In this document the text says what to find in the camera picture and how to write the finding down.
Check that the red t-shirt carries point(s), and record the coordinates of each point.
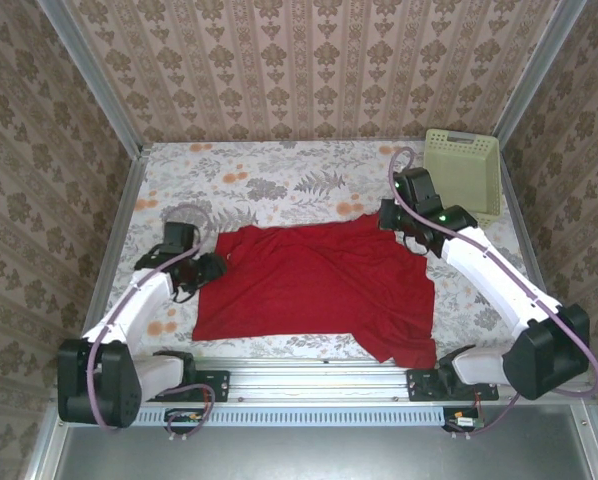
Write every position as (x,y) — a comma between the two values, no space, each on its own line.
(319,290)

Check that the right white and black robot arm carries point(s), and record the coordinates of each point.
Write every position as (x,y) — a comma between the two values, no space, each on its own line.
(489,280)

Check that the pale green plastic basket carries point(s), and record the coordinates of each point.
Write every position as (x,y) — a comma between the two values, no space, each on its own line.
(464,165)

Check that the floral tablecloth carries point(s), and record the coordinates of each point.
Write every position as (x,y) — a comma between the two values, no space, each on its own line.
(279,170)

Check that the small circuit board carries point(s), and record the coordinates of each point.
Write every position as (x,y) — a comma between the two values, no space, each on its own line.
(185,417)
(466,421)

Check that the grey metal panel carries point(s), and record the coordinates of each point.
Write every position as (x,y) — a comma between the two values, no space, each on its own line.
(304,455)

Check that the aluminium table side rail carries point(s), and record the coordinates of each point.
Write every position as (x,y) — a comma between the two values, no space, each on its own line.
(114,240)
(526,235)

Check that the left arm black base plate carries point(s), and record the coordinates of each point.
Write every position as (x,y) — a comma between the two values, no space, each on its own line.
(214,386)

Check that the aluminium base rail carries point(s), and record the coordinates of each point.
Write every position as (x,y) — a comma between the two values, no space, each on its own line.
(319,380)

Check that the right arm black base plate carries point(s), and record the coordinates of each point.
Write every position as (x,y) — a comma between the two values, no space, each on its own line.
(421,386)

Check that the aluminium frame post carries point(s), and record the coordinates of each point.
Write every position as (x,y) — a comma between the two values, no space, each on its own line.
(534,75)
(94,80)

